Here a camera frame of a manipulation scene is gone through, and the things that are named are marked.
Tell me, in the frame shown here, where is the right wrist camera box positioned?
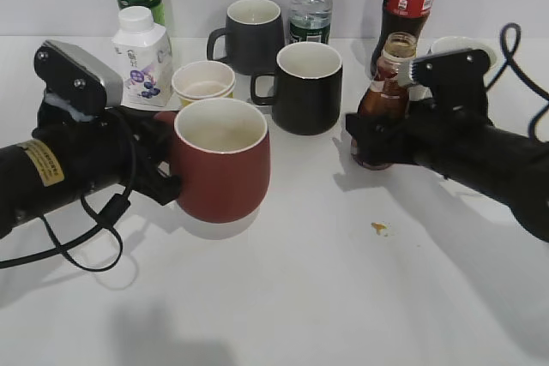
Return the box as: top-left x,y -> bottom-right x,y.
396,48 -> 491,117

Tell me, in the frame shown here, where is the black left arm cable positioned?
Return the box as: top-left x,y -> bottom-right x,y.
0,119 -> 139,273

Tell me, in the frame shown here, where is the orange juice spill stain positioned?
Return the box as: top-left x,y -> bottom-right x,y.
371,222 -> 393,237

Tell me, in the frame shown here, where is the clear water bottle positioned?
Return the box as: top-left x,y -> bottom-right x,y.
288,0 -> 333,44

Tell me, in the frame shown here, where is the black mug front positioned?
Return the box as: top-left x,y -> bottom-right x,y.
250,42 -> 343,135

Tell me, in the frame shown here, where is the brown juice bottle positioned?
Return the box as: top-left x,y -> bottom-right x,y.
351,32 -> 417,171

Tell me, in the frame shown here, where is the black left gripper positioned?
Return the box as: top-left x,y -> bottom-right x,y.
98,107 -> 182,206

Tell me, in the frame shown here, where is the white milk carton bottle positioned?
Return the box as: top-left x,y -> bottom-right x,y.
112,6 -> 173,107

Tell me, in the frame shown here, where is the yellow paper cup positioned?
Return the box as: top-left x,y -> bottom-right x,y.
172,60 -> 236,107

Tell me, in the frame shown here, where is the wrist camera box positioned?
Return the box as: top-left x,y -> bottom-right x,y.
33,39 -> 124,123
396,48 -> 491,117

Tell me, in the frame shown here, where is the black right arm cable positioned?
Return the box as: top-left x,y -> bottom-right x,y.
484,22 -> 549,143

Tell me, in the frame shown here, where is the cola bottle red label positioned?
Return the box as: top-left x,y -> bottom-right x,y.
370,0 -> 441,80

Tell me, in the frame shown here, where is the white ceramic mug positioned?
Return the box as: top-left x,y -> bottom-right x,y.
408,36 -> 498,101

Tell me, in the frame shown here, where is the dark grey mug rear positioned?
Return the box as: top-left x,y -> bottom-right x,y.
206,0 -> 285,75

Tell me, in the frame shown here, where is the red ceramic mug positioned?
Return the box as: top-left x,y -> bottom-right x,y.
154,98 -> 271,224

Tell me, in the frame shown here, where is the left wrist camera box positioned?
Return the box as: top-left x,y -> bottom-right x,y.
33,39 -> 124,123

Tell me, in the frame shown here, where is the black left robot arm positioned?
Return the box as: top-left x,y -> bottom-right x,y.
1,108 -> 182,237

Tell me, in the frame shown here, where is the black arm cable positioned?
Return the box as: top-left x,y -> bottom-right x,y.
484,22 -> 549,143
0,119 -> 139,273

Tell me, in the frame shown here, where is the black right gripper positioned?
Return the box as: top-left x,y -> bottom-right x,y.
345,99 -> 492,169

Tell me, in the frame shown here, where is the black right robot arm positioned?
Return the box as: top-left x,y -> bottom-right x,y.
345,99 -> 548,242

